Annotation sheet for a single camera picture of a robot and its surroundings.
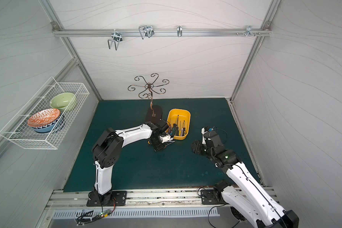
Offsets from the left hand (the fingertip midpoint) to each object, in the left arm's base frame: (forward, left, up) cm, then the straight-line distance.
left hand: (161, 148), depth 91 cm
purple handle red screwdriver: (+12, -14, +1) cm, 19 cm away
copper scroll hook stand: (+25, +9, +26) cm, 37 cm away
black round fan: (-34, -40, +1) cm, 53 cm away
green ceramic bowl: (+10, +51, +33) cm, 61 cm away
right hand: (-4, -20, +15) cm, 26 cm away
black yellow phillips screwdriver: (+12, -15, +1) cm, 20 cm away
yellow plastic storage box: (+25, -14, +1) cm, 29 cm away
